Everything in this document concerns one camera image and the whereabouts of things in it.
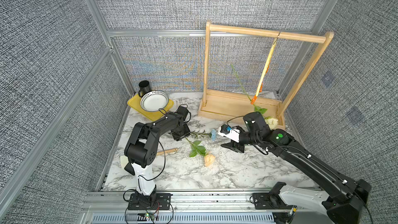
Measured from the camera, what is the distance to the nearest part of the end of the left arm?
2.72ft

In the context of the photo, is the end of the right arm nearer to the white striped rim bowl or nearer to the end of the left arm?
the end of the left arm

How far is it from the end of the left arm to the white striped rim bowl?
30 centimetres

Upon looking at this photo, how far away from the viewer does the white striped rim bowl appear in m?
1.12
